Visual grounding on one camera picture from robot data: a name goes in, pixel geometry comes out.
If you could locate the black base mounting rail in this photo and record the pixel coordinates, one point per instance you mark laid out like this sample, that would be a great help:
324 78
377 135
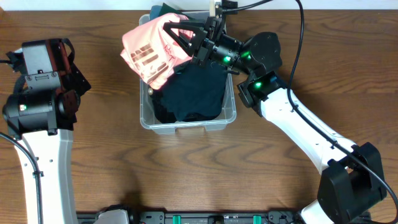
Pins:
273 217

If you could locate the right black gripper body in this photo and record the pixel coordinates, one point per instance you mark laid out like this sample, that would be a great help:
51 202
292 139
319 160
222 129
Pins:
219 30

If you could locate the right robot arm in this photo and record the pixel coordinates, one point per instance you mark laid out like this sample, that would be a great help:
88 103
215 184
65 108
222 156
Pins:
352 176

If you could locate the clear plastic storage bin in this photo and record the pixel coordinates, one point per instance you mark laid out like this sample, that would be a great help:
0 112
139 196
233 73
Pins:
149 121

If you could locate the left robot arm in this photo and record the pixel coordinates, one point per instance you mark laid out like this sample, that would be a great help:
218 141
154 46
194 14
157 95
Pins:
40 114

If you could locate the black knit cardigan gold buttons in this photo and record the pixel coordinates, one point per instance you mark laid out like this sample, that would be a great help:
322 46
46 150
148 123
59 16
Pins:
160 111

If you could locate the dark navy garment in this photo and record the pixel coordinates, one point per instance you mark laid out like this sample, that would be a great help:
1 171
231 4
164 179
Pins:
196 93

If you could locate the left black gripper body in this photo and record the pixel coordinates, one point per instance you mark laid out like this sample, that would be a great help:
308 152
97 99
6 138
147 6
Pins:
78 83

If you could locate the blue garment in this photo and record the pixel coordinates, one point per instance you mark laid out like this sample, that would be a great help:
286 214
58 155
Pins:
154 12

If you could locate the pink printed shirt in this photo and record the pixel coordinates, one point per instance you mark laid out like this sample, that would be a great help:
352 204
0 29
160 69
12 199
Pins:
151 52

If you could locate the dark green cloth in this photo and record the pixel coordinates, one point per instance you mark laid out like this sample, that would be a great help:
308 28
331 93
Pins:
165 9

